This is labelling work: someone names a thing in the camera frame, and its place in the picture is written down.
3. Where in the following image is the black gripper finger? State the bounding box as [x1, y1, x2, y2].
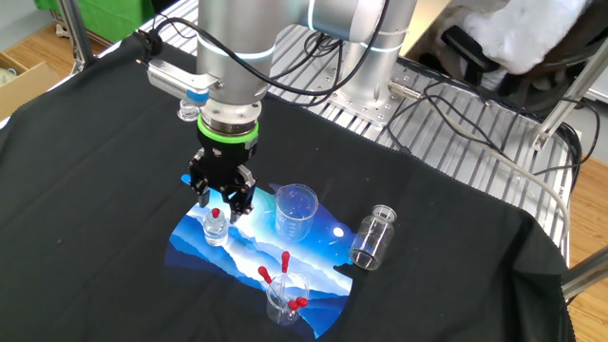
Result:
[220, 164, 258, 224]
[188, 147, 211, 209]

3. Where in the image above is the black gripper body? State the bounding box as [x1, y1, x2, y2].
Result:
[194, 130, 260, 191]

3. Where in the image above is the small glass vial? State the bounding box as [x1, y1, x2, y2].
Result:
[202, 211, 230, 247]

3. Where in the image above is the clear glass jar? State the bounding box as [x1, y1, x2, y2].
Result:
[349, 203, 398, 272]

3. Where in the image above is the clear glass stopper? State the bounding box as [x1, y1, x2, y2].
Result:
[176, 99, 203, 124]

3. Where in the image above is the large glass beaker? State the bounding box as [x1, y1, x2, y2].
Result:
[274, 183, 320, 243]

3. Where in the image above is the black cloth with blue print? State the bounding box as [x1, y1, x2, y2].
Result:
[0, 32, 579, 342]

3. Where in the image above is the small glass beaker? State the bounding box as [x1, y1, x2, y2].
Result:
[264, 270, 311, 327]

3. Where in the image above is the green cloth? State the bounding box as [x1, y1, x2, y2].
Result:
[32, 0, 157, 43]

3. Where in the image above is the brown cardboard box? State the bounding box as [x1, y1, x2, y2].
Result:
[0, 50, 61, 123]

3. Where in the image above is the black office chair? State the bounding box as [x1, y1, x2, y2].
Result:
[439, 23, 608, 113]

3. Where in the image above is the person in light shirt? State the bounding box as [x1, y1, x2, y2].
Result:
[427, 0, 595, 77]

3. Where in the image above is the wrist camera on silver bracket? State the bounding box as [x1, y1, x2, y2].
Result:
[137, 59, 222, 106]

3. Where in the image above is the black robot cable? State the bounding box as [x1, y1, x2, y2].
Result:
[135, 0, 391, 108]

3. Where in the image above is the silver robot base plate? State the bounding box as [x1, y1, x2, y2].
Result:
[327, 61, 422, 128]

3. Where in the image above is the aluminium frame post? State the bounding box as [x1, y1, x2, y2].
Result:
[57, 0, 99, 76]
[530, 35, 608, 152]
[560, 246, 608, 301]

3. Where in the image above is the grey hose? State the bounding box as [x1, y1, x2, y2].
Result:
[427, 111, 571, 248]

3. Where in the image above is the black table cable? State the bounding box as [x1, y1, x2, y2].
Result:
[384, 56, 602, 178]

